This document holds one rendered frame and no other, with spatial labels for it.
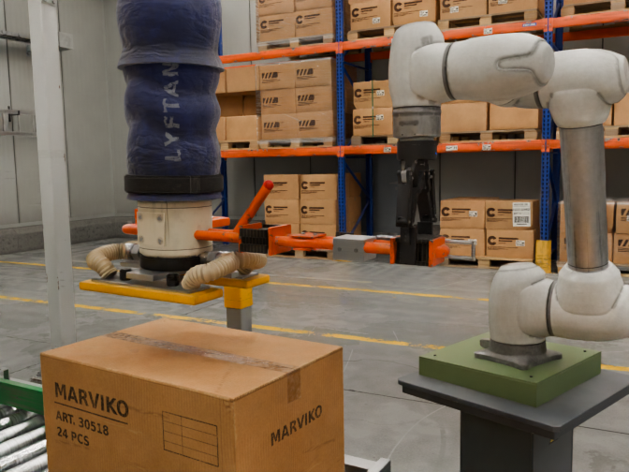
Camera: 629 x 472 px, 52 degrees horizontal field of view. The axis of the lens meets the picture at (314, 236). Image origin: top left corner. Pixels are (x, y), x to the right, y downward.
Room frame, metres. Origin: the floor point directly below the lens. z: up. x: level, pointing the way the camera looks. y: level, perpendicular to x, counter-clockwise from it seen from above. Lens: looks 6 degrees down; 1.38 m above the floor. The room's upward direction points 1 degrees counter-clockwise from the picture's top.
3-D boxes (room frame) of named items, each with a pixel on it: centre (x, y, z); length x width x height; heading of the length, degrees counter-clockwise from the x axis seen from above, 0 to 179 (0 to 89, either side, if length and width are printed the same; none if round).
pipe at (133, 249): (1.52, 0.33, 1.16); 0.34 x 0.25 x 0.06; 61
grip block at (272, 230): (1.40, 0.11, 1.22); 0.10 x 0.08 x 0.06; 151
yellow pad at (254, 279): (1.60, 0.28, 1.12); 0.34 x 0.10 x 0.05; 61
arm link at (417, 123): (1.24, -0.20, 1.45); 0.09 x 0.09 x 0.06
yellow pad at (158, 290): (1.44, 0.37, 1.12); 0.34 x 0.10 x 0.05; 61
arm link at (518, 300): (1.82, -0.59, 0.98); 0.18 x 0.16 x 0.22; 55
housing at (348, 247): (1.30, -0.08, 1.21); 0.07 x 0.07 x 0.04; 61
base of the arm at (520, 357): (1.84, -0.57, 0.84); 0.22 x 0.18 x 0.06; 35
